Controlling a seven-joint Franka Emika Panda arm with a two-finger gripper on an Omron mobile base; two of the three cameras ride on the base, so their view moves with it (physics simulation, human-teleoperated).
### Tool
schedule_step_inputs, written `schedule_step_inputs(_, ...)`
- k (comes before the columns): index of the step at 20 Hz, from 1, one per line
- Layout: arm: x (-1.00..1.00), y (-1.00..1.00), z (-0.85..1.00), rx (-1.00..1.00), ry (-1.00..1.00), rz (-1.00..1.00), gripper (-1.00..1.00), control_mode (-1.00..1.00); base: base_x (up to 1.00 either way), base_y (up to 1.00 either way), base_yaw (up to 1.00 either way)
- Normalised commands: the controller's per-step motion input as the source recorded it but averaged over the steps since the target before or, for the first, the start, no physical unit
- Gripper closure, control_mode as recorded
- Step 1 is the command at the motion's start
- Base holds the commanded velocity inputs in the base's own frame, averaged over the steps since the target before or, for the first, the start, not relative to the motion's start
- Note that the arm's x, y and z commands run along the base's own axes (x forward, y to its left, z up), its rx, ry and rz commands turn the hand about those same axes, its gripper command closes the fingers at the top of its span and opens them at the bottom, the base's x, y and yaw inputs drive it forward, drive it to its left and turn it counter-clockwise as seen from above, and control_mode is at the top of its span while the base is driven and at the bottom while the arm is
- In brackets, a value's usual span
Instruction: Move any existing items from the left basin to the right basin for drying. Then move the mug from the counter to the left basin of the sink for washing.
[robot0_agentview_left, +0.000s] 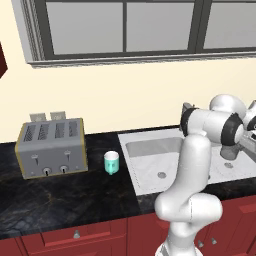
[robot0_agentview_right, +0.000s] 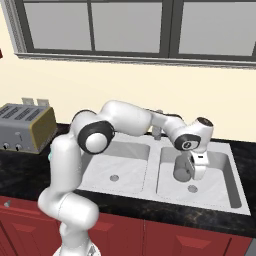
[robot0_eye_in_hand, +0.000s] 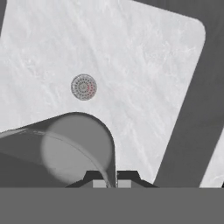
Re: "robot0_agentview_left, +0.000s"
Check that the teal mug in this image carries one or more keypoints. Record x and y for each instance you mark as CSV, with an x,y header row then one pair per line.
x,y
111,162

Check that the grey drawer knob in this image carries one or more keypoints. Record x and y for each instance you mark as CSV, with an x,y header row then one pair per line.
x,y
76,234

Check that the white double-basin sink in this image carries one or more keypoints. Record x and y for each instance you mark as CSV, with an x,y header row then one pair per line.
x,y
150,160

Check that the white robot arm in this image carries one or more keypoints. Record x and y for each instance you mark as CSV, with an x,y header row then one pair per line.
x,y
195,166

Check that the grey four-slot toaster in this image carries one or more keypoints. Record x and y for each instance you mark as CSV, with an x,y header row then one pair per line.
x,y
51,150

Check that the brown-grey cup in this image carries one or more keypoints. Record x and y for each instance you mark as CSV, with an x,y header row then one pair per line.
x,y
229,152

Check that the grey window with dark frame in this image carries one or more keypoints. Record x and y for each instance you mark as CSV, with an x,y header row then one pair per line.
x,y
123,30

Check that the dark red wall cupboard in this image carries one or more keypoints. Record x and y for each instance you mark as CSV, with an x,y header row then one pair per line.
x,y
2,61

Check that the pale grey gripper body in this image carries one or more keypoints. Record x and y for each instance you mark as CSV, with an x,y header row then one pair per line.
x,y
249,142

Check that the grey wall socket plate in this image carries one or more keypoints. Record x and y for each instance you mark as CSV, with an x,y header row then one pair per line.
x,y
37,117
58,115

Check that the red drawer front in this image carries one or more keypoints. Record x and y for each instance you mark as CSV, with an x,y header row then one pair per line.
x,y
8,247
83,238

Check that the grey cupboard door knob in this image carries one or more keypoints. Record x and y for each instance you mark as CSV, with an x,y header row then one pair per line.
x,y
200,243
213,240

